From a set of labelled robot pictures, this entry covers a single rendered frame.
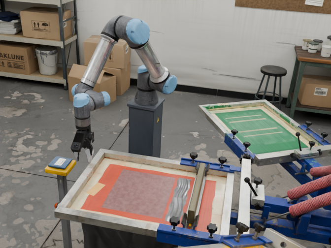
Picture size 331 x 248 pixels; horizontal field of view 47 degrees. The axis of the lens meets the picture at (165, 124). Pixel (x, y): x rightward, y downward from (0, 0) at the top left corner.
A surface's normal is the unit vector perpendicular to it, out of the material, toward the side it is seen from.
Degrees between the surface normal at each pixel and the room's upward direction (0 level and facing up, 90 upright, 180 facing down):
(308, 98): 90
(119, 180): 0
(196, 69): 90
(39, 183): 0
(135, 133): 90
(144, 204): 0
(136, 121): 90
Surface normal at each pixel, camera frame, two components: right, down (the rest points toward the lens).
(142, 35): 0.69, 0.26
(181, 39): -0.21, 0.44
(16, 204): 0.05, -0.89
